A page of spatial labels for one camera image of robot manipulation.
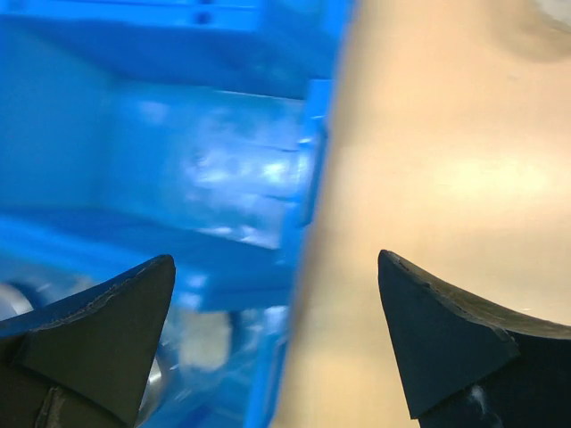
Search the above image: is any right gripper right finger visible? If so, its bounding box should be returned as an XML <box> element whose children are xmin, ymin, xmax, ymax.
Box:
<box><xmin>378</xmin><ymin>250</ymin><xmax>570</xmax><ymax>427</ymax></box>

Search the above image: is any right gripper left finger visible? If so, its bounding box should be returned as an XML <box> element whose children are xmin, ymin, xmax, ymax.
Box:
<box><xmin>1</xmin><ymin>255</ymin><xmax>176</xmax><ymax>427</ymax></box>

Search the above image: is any glass jar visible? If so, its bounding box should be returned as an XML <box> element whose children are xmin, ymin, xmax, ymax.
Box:
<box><xmin>137</xmin><ymin>306</ymin><xmax>289</xmax><ymax>427</ymax></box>
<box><xmin>1</xmin><ymin>279</ymin><xmax>95</xmax><ymax>320</ymax></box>

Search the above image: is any large blue divided bin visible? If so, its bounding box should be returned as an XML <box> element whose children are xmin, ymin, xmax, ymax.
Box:
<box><xmin>0</xmin><ymin>0</ymin><xmax>358</xmax><ymax>428</ymax></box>

